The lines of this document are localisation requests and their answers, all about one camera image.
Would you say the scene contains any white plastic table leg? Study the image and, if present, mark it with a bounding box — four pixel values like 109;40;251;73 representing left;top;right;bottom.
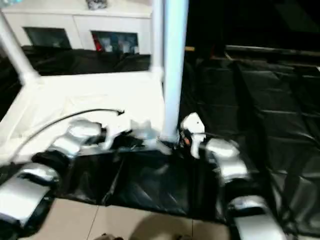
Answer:
150;0;165;75
159;0;190;143
0;10;40;86

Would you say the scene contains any black plastic mat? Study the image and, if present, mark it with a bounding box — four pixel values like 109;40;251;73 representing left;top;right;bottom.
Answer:
0;44;320;237

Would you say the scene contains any white glass-door cabinet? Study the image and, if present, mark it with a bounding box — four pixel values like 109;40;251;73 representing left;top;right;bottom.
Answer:
0;0;154;55

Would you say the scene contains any dark grey bundle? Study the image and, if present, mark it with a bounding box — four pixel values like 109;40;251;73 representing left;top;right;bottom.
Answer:
85;0;109;11

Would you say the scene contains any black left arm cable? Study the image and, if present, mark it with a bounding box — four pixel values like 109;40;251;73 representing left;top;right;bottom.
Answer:
13;107;126;161

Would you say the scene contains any black metal rail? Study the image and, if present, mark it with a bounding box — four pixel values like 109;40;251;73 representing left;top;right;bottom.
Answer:
224;44;320;58

